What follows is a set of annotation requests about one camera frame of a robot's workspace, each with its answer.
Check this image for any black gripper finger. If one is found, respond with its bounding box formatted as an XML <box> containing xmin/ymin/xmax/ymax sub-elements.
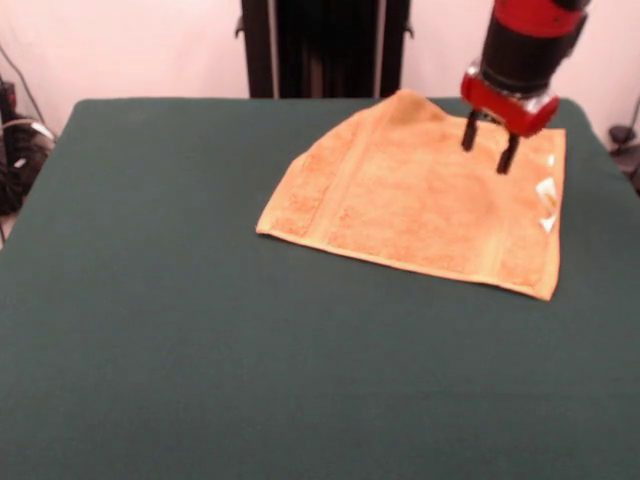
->
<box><xmin>494</xmin><ymin>132</ymin><xmax>522</xmax><ymax>175</ymax></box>
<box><xmin>460</xmin><ymin>112</ymin><xmax>482</xmax><ymax>152</ymax></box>

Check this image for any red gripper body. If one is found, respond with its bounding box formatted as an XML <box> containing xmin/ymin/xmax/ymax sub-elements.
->
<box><xmin>459</xmin><ymin>59</ymin><xmax>561</xmax><ymax>139</ymax></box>

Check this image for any orange terry towel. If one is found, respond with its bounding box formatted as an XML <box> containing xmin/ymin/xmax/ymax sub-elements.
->
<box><xmin>255</xmin><ymin>88</ymin><xmax>569</xmax><ymax>303</ymax></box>

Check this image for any black metal stand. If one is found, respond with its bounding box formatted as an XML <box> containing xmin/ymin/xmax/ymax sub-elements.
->
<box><xmin>233</xmin><ymin>0</ymin><xmax>416</xmax><ymax>99</ymax></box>

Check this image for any dark green table cloth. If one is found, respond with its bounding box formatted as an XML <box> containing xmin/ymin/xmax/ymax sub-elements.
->
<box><xmin>0</xmin><ymin>97</ymin><xmax>640</xmax><ymax>480</ymax></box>

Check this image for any black power strip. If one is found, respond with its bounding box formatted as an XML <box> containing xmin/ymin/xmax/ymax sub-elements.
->
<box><xmin>0</xmin><ymin>79</ymin><xmax>19</xmax><ymax>121</ymax></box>

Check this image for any black device with cable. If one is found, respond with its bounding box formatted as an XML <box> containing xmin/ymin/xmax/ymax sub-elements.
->
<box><xmin>607</xmin><ymin>124</ymin><xmax>640</xmax><ymax>194</ymax></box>

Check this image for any black equipment with cables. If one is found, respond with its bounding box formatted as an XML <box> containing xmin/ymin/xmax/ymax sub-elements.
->
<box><xmin>0</xmin><ymin>117</ymin><xmax>56</xmax><ymax>216</ymax></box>

